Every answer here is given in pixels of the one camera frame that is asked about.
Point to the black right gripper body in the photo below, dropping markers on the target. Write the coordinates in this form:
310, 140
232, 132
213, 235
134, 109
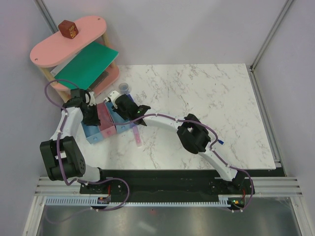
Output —
124, 115

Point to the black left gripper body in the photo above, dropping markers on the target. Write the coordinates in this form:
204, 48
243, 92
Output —
91, 117

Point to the light blue plastic bin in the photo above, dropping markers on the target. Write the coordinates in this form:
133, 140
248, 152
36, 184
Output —
117, 119

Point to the pink plastic bin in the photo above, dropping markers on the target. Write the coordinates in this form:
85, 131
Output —
106, 126

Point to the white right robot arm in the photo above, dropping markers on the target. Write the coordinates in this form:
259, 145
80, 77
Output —
194, 136

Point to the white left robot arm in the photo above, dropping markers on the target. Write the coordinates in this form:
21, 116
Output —
61, 155

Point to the small blue cup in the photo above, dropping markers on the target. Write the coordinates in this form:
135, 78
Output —
124, 88

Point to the pink highlighter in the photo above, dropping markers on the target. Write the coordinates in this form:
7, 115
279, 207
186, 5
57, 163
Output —
137, 136

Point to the green board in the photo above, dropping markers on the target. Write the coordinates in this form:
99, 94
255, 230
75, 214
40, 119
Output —
90, 69

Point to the pink two-tier shelf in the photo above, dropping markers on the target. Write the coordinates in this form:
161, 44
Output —
53, 53

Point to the brown wooden cube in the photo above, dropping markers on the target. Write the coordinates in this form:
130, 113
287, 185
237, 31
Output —
68, 29

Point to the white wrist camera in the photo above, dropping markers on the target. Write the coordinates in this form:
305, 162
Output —
112, 96

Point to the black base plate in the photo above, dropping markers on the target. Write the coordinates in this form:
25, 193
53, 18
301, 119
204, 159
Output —
170, 185

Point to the white slotted cable duct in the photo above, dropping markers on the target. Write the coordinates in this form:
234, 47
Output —
94, 201

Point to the aluminium frame rail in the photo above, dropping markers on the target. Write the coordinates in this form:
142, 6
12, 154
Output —
261, 76

